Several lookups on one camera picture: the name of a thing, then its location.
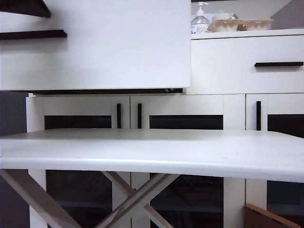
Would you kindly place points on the brown cardboard sheet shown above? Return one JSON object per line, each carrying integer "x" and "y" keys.
{"x": 259, "y": 217}

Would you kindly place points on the white cabinet drawer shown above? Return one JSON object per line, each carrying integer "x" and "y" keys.
{"x": 118, "y": 47}
{"x": 225, "y": 76}

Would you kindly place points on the clear pump sanitiser bottle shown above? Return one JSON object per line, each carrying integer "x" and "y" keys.
{"x": 200, "y": 23}

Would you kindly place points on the beige table leg bar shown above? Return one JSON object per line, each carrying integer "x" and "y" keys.
{"x": 118, "y": 183}
{"x": 154, "y": 190}
{"x": 31, "y": 198}

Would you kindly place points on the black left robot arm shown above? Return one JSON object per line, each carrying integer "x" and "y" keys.
{"x": 21, "y": 6}

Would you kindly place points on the beige egg carton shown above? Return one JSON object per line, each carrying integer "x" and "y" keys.
{"x": 226, "y": 25}

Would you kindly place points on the white cabinet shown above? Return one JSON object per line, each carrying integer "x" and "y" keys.
{"x": 237, "y": 35}

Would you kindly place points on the white glass-panelled cabinet door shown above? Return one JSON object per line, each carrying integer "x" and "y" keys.
{"x": 185, "y": 105}
{"x": 285, "y": 103}
{"x": 76, "y": 106}

